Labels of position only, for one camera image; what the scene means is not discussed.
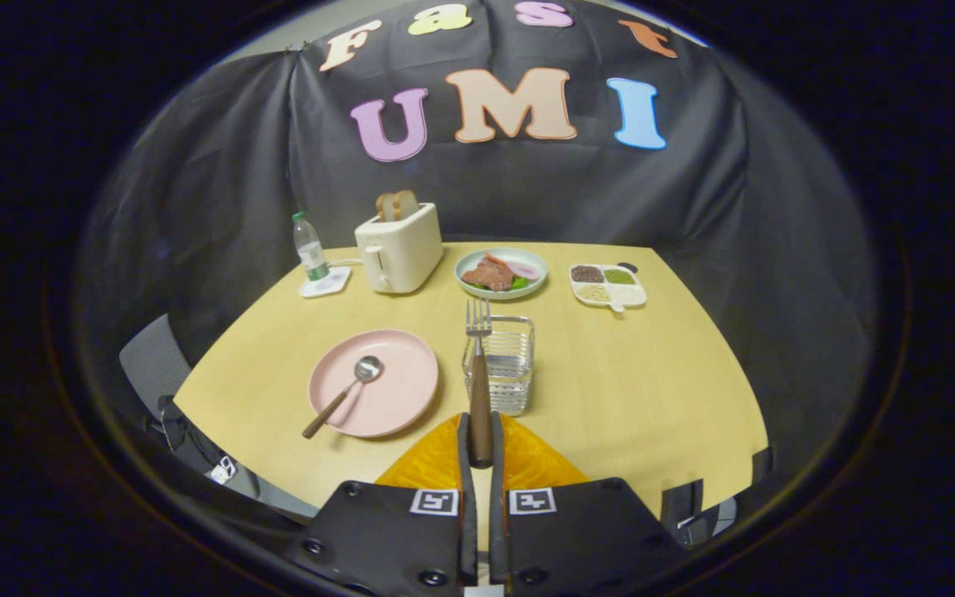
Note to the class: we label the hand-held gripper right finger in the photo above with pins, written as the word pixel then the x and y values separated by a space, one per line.
pixel 577 539

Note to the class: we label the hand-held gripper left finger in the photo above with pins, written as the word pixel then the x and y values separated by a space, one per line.
pixel 395 539

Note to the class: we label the pink plate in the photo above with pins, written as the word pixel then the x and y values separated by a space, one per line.
pixel 399 398

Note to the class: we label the white divided condiment dish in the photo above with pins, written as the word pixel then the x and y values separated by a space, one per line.
pixel 632 295

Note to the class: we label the pale green food plate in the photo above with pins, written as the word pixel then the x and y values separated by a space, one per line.
pixel 537 286

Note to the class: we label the white square coaster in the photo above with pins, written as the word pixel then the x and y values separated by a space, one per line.
pixel 336 285

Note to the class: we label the pink ham slice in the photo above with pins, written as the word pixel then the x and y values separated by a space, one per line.
pixel 525 269

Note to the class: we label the brown meat piece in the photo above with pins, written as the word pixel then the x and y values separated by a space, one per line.
pixel 487 275

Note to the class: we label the white toaster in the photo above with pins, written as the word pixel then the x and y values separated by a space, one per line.
pixel 411 249

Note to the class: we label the orange carrot strip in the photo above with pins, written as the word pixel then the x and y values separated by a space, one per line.
pixel 496 259

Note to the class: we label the grey mesh chair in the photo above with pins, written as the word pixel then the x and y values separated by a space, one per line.
pixel 150 365

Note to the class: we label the clear plastic water bottle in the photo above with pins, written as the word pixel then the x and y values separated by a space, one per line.
pixel 310 249

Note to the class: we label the brown toast slice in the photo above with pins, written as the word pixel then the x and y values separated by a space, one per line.
pixel 385 207
pixel 407 203

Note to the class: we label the black backdrop cloth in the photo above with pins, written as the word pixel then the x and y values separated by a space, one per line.
pixel 734 207

